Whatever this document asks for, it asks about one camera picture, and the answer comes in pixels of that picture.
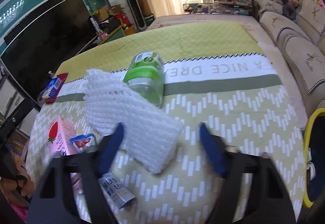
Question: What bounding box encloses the pink strawberry milk carton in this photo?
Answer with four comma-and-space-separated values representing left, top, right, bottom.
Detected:
47, 115, 84, 189

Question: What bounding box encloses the white foam net wrap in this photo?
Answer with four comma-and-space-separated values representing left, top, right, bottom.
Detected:
84, 69, 184, 174

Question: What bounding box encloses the yellow rim trash bin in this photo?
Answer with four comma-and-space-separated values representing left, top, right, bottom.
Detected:
303, 108, 324, 208

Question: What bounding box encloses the small strawberry yogurt packet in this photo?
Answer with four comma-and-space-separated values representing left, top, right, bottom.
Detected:
70, 133, 97, 153

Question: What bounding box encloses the red tray with blue pack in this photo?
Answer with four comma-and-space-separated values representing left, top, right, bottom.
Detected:
42, 73, 68, 104

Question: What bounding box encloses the green patterned table cloth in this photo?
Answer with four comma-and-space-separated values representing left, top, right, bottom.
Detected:
26, 21, 307, 223

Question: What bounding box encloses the large black television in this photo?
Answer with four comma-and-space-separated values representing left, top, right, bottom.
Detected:
1, 0, 96, 100

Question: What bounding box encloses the green label plastic bottle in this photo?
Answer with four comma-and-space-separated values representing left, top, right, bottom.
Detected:
123, 51, 164, 106

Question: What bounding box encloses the beige covered sofa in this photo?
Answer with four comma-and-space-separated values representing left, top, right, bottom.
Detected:
255, 0, 324, 116

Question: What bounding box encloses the black tower fan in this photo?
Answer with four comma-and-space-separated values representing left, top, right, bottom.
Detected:
127, 0, 146, 31

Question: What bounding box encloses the cluttered glass low table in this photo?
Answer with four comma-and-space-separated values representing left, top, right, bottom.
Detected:
182, 0, 252, 16

